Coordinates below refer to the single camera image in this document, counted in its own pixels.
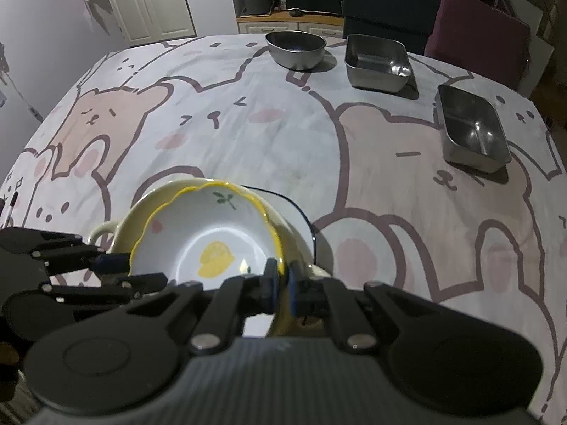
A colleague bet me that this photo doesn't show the lemon pattern scalloped bowl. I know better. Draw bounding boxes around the lemon pattern scalloped bowl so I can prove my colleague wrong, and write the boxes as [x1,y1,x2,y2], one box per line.
[130,180,285,290]

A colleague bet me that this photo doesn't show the cream two-handled bowl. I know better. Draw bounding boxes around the cream two-handled bowl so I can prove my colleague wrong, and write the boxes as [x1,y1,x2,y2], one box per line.
[88,177,323,337]

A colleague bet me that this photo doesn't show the white square plate blue rim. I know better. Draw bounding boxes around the white square plate blue rim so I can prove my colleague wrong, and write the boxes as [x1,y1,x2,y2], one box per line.
[246,185,316,266]

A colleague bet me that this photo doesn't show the steel rectangular container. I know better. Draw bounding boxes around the steel rectangular container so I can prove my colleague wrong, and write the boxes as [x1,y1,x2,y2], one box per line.
[345,34,412,93]
[436,85,511,174]

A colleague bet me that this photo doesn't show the round steel bowl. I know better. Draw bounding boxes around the round steel bowl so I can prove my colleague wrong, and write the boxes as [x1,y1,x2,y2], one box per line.
[265,31,327,71]

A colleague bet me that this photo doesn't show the black white marker pen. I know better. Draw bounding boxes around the black white marker pen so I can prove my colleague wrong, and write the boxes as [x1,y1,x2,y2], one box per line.
[3,191,18,228]

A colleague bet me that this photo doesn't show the bear pattern tablecloth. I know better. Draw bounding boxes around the bear pattern tablecloth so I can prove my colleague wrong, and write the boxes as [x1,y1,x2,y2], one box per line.
[1,35,566,424]

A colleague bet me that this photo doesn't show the wooden low drawer bench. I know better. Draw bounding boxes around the wooden low drawer bench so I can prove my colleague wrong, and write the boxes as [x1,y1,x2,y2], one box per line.
[236,11,344,39]

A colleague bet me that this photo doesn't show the white lower cabinet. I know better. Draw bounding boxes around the white lower cabinet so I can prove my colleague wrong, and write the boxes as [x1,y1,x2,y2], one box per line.
[108,0,196,46]

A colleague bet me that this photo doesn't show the dark green chair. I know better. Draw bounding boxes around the dark green chair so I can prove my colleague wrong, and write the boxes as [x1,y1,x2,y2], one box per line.
[342,0,441,55]

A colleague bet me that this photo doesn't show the maroon chair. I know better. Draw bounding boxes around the maroon chair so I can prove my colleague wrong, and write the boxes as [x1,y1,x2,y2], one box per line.
[425,0,530,89]

